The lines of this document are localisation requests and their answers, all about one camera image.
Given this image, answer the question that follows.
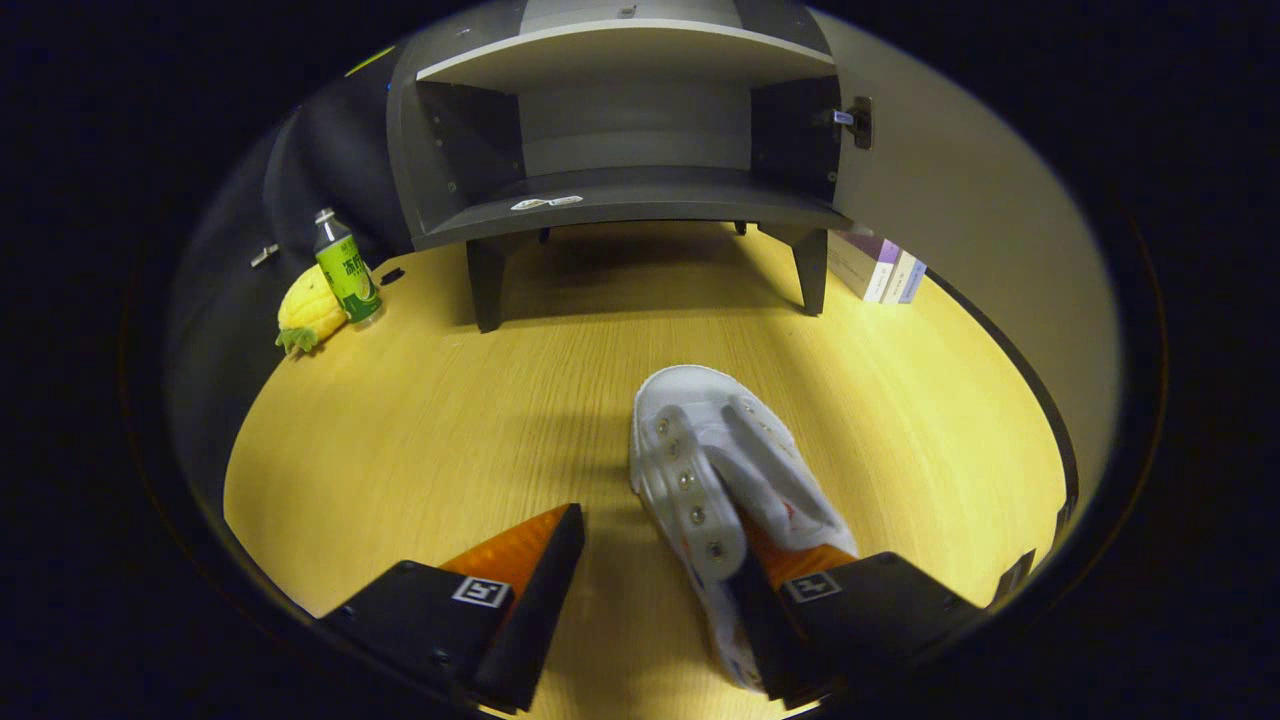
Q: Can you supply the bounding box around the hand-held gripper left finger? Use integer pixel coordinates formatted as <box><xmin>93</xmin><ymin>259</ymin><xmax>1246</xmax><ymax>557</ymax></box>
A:
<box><xmin>318</xmin><ymin>503</ymin><xmax>586</xmax><ymax>713</ymax></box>

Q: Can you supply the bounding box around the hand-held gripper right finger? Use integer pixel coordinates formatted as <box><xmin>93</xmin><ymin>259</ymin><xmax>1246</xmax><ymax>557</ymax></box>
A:
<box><xmin>725</xmin><ymin>510</ymin><xmax>986</xmax><ymax>711</ymax></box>

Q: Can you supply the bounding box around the white canvas shoe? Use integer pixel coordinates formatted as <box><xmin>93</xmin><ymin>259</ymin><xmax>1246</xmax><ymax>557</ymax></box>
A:
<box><xmin>628</xmin><ymin>365</ymin><xmax>861</xmax><ymax>696</ymax></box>

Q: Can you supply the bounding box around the grey shoe cabinet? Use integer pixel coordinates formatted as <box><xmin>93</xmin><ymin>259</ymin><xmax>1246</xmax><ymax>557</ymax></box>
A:
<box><xmin>385</xmin><ymin>0</ymin><xmax>851</xmax><ymax>333</ymax></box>

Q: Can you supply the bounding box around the yellow plush toy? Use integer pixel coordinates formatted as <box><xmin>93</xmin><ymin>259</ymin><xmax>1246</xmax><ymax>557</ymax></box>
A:
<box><xmin>275</xmin><ymin>265</ymin><xmax>349</xmax><ymax>356</ymax></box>

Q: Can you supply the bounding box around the green drink bottle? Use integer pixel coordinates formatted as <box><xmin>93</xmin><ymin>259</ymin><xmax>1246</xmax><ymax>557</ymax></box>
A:
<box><xmin>313</xmin><ymin>208</ymin><xmax>384</xmax><ymax>326</ymax></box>

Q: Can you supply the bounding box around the pale blue book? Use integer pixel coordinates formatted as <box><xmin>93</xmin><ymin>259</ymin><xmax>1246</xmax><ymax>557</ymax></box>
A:
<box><xmin>882</xmin><ymin>250</ymin><xmax>928</xmax><ymax>305</ymax></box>

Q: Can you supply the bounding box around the black backdrop cloth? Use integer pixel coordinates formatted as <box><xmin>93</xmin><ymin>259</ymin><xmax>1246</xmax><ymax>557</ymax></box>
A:
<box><xmin>165</xmin><ymin>45</ymin><xmax>421</xmax><ymax>501</ymax></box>

